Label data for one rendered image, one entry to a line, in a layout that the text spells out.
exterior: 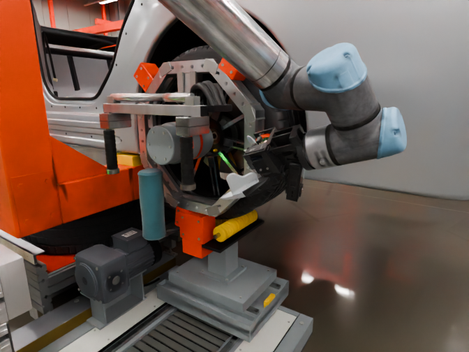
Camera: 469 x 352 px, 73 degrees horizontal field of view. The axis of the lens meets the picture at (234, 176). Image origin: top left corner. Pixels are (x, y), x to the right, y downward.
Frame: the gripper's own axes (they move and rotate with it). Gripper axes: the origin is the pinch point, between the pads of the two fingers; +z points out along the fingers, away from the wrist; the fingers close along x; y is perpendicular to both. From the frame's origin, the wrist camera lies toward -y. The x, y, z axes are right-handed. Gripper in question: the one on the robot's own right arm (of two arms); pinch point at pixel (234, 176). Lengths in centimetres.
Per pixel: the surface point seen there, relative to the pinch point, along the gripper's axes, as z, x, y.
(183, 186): 21.2, -2.9, -2.3
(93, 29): 875, -779, 106
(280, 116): 3.9, -37.1, -9.5
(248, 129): 10.8, -28.4, -5.7
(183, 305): 67, 7, -59
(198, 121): 13.9, -16.0, 8.5
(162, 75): 40, -43, 18
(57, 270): 106, 15, -19
